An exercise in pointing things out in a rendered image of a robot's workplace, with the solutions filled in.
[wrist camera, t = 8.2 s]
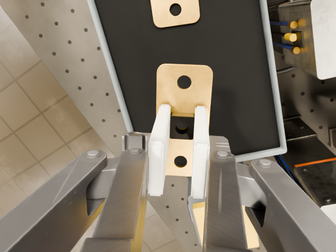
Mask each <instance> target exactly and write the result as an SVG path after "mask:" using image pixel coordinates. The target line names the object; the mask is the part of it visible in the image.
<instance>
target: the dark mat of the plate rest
mask: <svg viewBox="0 0 336 252"><path fill-rule="evenodd" d="M94 2H95V5H96V8H97V12H98V15H99V18H100V21H101V25H102V28H103V31H104V35H105V38H106V41H107V45H108V48H109V51H110V54H111V58H112V61H113V64H114V68H115V71H116V74H117V78H118V81H119V84H120V87H121V91H122V94H123V97H124V101H125V104H126V107H127V111H128V114H129V117H130V121H131V124H132V127H133V130H134V132H142V133H152V131H153V127H154V124H155V121H156V108H157V70H158V68H159V66H161V65H162V64H184V65H206V66H209V67H210V68H211V70H212V73H213V76H212V89H211V102H210V115H209V128H208V134H209V136H222V137H225V138H226V139H227V140H228V144H229V147H230V151H231V153H232V154H233V155H234V156H237V155H243V154H248V153H253V152H258V151H264V150H269V149H274V148H279V147H280V140H279V133H278V126H277V119H276V112H275V105H274V98H273V92H272V85H271V78H270V71H269V64H268V57H267V50H266V43H265V36H264V29H263V23H262V16H261V9H260V2H259V0H198V4H199V14H200V15H199V19H198V21H196V22H194V23H188V24H181V25H174V26H167V27H157V26H156V25H155V23H154V19H153V12H152V5H151V0H94Z"/></svg>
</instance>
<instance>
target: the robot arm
mask: <svg viewBox="0 0 336 252"><path fill-rule="evenodd" d="M170 117H171V106H169V104H161V105H160V107H159V110H158V113H157V116H156V120H155V123H154V126H153V129H152V133H145V132H137V131H133V132H127V133H125V134H123V135H122V152H121V155H120V156H118V157H113V158H107V153H106V152H104V151H102V150H96V149H93V150H92V149H91V150H88V151H85V152H83V153H81V154H80V155H79V156H78V157H76V158H75V159H74V160H72V161H71V162H70V163H69V164H67V165H66V166H65V167H64V168H62V169H61V170H60V171H59V172H57V173H56V174H55V175H54V176H52V177H51V178H50V179H49V180H47V181H46V182H45V183H44V184H42V185H41V186H40V187H39V188H37V189H36V190H35V191H34V192H32V193H31V194H30V195H29V196H27V197H26V198H25V199H24V200H22V201H21V202H20V203H19V204H17V205H16V206H15V207H13V208H12V209H11V210H10V211H8V212H7V213H6V214H5V215H3V216H2V217H1V218H0V252H71V250H72V249H73V248H74V247H75V245H76V244H77V243H78V241H79V240H80V239H81V237H82V236H83V235H84V233H85V232H86V231H87V230H88V228H89V227H90V226H91V224H92V223H93V222H94V220H95V219H96V218H97V217H98V215H99V214H100V215H99V218H98V221H97V224H96V227H95V230H94V232H93V235H92V238H89V237H87V238H86V239H85V240H84V242H83V244H82V247H81V250H80V252H141V250H142V241H143V233H144V224H145V216H146V207H147V199H148V194H150V196H161V195H162V194H163V189H164V182H165V175H166V167H167V160H168V153H169V145H170ZM191 197H193V199H204V198H205V208H204V226H203V242H202V252H253V251H252V250H250V249H248V243H247V235H246V228H245V221H244V213H243V206H245V208H244V210H245V213H246V214H247V216H248V218H249V220H250V222H251V224H252V225H253V227H254V229H255V231H256V233H257V234H258V236H259V238H260V240H261V242H262V244H263V245H264V247H265V249H266V251H267V252H336V225H335V223H334V222H333V221H332V220H331V219H330V218H329V217H328V216H327V215H326V214H325V213H324V212H323V211H322V210H321V209H320V208H319V207H318V206H317V205H316V204H315V202H314V201H313V200H312V199H311V198H310V197H309V196H308V195H307V194H306V193H305V192H304V191H303V190H302V189H301V188H300V187H299V186H298V185H297V184H296V183H295V181H294V180H293V179H292V178H291V177H290V176H289V175H288V174H287V173H286V172H285V171H284V170H283V169H282V168H281V167H280V166H279V165H278V164H277V163H276V162H274V161H272V160H270V159H266V158H263V159H262V158H259V159H254V160H252V161H251V163H250V166H249V165H244V164H241V163H238V162H236V157H235V155H234V154H232V153H231V150H230V146H229V142H228V139H226V138H225V137H224V136H213V135H209V130H208V119H207V108H205V106H197V107H196V108H195V117H194V134H193V152H192V176H191ZM242 205H243V206H242Z"/></svg>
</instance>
